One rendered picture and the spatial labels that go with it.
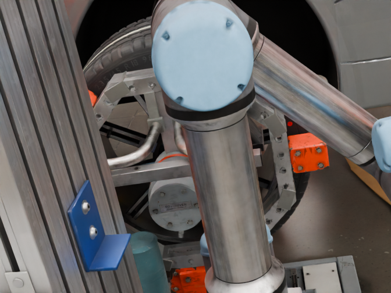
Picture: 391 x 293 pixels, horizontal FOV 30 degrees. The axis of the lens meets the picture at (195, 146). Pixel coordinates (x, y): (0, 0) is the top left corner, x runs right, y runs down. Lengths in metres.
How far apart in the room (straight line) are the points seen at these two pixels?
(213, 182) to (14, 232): 0.27
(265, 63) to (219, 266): 0.29
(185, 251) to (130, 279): 0.89
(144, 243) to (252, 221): 0.83
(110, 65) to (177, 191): 0.36
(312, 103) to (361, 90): 1.15
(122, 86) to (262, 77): 0.72
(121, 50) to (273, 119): 0.40
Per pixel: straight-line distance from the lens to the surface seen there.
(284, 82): 1.04
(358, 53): 2.16
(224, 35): 0.84
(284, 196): 1.81
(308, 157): 1.77
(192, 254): 1.91
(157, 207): 1.67
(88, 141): 0.95
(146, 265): 1.79
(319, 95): 1.06
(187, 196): 1.65
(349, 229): 3.02
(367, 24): 2.14
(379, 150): 1.00
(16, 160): 0.76
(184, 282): 1.95
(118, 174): 1.59
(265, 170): 2.02
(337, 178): 3.38
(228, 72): 0.85
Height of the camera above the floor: 1.69
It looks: 26 degrees down
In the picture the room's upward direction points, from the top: 12 degrees counter-clockwise
